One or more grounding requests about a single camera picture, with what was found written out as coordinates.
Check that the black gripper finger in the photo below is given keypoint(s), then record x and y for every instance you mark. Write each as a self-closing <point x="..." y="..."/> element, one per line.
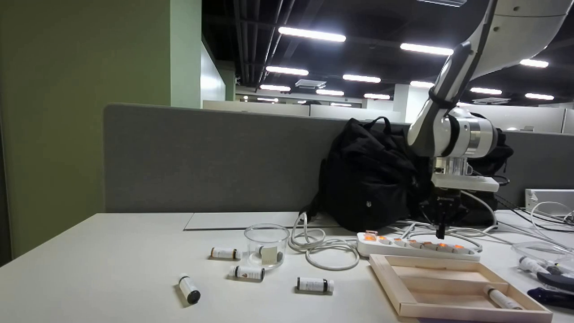
<point x="441" y="231"/>

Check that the white marker right edge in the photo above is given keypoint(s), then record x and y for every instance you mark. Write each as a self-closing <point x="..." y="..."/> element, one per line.
<point x="536" y="267"/>

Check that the white cylinder centre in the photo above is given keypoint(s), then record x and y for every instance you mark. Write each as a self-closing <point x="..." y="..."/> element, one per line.
<point x="253" y="274"/>

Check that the white power strip orange switches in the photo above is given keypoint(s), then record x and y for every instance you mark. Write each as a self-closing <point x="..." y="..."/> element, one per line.
<point x="393" y="245"/>

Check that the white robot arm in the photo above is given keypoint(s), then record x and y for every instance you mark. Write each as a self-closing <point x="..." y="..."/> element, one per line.
<point x="507" y="33"/>

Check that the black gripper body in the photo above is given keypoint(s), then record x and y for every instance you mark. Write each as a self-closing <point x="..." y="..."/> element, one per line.
<point x="446" y="206"/>

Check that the black backpack left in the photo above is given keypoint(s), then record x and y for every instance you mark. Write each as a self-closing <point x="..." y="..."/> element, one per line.
<point x="369" y="179"/>

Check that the grey desk partition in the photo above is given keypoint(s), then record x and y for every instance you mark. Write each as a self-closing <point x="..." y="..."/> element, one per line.
<point x="199" y="161"/>

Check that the clear plastic cup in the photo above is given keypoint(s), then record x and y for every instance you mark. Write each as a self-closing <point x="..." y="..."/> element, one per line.
<point x="263" y="236"/>

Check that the wooden tray frame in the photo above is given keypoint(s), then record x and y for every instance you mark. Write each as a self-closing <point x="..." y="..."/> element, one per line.
<point x="450" y="290"/>

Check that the white small cube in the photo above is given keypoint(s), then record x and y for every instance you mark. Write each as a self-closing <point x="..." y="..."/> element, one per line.
<point x="271" y="256"/>

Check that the white cylinder right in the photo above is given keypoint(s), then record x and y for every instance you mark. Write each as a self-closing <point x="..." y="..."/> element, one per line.
<point x="314" y="286"/>

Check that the white cylinder far left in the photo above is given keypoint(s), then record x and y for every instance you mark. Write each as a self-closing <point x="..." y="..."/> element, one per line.
<point x="224" y="254"/>

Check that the white cylinder black cap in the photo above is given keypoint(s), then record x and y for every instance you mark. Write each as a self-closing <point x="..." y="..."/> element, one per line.
<point x="188" y="292"/>

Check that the black backpack right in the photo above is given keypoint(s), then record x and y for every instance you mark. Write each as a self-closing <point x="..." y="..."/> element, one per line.
<point x="495" y="157"/>

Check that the white marker in tray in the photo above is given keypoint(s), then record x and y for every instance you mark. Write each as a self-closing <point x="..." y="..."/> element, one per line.
<point x="500" y="301"/>

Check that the black backpack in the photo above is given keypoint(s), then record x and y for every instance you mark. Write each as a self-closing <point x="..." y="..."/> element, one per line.
<point x="495" y="157"/>
<point x="369" y="179"/>

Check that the black object right edge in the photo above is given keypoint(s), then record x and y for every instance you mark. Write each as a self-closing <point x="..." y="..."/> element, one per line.
<point x="559" y="294"/>

